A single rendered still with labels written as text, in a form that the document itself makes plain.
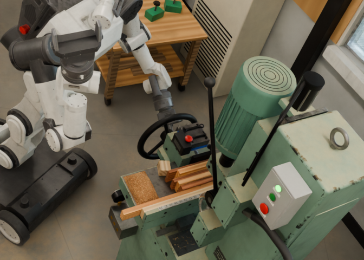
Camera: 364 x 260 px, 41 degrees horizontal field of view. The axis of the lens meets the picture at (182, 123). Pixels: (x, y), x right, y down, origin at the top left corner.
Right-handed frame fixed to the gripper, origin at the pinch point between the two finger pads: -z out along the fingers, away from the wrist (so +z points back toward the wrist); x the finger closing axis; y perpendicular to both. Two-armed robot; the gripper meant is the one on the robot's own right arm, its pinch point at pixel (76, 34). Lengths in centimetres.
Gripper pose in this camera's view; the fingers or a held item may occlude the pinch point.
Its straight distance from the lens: 122.5
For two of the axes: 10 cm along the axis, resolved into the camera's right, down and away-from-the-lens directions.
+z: -1.9, 4.0, 9.0
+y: 3.5, 8.8, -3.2
